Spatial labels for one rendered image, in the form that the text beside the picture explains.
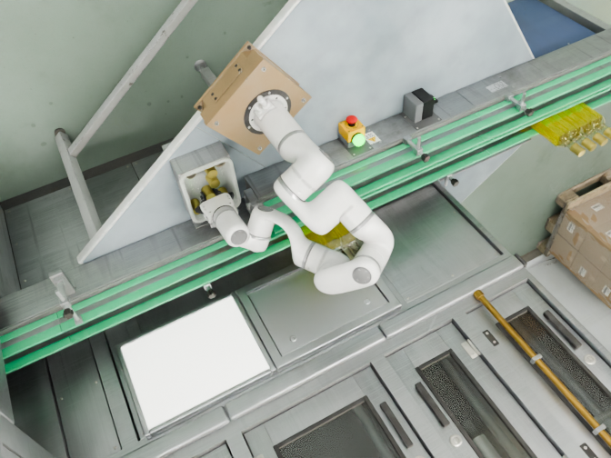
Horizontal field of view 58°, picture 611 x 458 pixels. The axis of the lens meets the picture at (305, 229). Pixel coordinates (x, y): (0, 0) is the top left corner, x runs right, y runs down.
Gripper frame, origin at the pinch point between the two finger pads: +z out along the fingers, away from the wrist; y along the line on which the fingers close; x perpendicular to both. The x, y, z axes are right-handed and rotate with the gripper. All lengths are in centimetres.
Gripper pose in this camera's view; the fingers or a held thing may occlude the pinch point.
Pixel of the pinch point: (209, 194)
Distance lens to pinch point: 183.4
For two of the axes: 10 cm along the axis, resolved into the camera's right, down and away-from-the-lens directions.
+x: -2.2, -7.7, -6.0
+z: -4.3, -4.7, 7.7
